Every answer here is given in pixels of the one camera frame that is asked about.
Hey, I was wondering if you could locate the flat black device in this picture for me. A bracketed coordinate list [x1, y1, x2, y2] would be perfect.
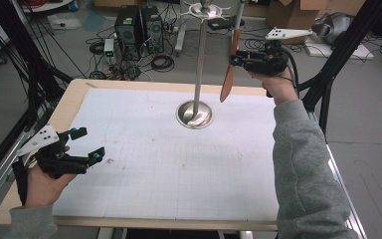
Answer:
[208, 15, 247, 32]

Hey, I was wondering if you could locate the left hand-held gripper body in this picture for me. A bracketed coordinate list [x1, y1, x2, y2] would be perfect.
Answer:
[15, 123, 92, 180]

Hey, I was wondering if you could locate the black metal frame post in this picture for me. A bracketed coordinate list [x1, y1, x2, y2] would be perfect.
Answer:
[0, 0, 76, 187]
[298, 0, 382, 137]

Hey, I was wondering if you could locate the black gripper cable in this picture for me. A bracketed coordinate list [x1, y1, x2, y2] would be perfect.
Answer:
[11, 157, 30, 207]
[280, 46, 301, 99]

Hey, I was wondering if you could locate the white grid mat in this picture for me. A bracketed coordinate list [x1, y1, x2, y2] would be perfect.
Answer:
[52, 87, 280, 222]

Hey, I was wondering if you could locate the large open cardboard box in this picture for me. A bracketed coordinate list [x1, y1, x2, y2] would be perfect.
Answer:
[266, 0, 330, 46]

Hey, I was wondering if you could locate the wooden rice spoon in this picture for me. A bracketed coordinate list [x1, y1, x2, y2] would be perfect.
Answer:
[219, 28, 242, 104]

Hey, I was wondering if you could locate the aluminium table rail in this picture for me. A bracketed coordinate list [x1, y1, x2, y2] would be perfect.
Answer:
[325, 142, 368, 239]
[0, 109, 49, 218]

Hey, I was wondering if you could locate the white foam board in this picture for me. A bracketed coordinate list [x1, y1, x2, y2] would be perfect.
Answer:
[303, 35, 376, 62]

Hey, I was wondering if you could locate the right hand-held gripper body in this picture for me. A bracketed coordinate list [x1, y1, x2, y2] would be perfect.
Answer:
[243, 27, 313, 77]

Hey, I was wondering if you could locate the person's right hand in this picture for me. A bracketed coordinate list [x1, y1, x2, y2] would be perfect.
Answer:
[249, 67, 300, 107]

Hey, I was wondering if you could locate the grey rounded appliance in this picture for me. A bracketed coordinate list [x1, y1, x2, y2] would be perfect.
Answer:
[310, 11, 353, 47]

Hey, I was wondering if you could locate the metal utensil stand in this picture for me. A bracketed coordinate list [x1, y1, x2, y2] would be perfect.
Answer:
[175, 0, 232, 130]

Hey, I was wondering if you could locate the black computer tower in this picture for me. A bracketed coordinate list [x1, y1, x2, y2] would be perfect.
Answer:
[140, 5, 165, 55]
[113, 5, 144, 62]

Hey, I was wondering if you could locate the coiled black cable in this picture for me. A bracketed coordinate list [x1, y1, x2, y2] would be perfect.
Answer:
[149, 54, 176, 74]

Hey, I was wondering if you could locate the small white power box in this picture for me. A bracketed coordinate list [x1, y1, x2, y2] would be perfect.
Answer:
[102, 38, 116, 58]

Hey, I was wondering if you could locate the person's left hand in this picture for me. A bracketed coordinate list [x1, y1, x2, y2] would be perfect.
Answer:
[24, 144, 78, 209]

